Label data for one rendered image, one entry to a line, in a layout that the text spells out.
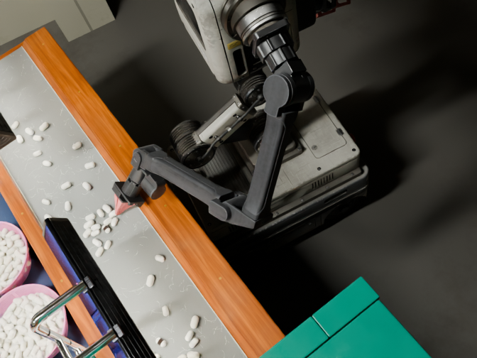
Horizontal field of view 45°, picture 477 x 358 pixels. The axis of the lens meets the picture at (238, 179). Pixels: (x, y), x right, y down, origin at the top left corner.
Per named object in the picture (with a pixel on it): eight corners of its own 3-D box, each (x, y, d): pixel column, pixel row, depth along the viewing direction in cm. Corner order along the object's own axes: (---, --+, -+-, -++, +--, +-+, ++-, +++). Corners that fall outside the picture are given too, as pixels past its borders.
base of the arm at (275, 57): (282, 38, 141) (287, 16, 129) (298, 66, 139) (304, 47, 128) (252, 54, 140) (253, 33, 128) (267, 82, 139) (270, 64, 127)
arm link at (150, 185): (156, 144, 180) (134, 150, 174) (178, 167, 175) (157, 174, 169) (146, 172, 187) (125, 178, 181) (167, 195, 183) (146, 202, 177)
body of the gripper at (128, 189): (127, 207, 181) (137, 189, 178) (111, 185, 186) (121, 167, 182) (143, 206, 186) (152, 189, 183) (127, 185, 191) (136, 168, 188)
